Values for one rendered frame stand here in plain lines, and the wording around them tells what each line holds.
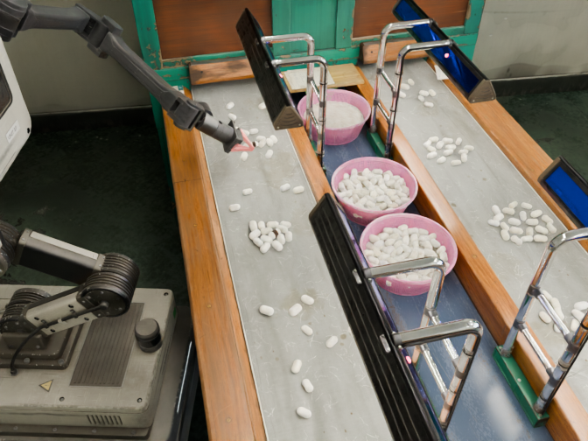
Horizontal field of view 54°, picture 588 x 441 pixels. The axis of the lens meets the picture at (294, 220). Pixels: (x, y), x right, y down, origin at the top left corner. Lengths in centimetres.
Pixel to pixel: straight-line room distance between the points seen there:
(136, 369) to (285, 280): 51
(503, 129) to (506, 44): 162
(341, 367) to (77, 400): 75
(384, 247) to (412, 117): 67
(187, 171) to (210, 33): 61
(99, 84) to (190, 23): 130
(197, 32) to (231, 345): 126
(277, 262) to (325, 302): 19
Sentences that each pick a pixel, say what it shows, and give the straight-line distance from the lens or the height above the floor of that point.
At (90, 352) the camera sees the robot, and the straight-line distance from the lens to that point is 183.
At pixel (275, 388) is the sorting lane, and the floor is 74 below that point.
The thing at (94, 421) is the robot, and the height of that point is 39.
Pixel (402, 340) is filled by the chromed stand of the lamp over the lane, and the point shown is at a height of 112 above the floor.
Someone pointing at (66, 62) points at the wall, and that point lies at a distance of 341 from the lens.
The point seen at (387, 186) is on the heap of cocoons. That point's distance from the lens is 188.
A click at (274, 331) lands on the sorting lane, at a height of 74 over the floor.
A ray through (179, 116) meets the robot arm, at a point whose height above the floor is 98.
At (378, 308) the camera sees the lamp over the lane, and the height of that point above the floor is 111.
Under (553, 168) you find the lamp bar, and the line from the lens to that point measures 147.
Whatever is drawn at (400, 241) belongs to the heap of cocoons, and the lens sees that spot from 167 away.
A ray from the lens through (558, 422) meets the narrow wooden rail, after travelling 145.
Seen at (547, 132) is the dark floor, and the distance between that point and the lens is 367.
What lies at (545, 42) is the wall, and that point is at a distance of 387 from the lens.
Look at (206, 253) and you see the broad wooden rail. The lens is 160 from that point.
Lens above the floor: 191
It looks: 43 degrees down
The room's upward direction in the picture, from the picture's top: straight up
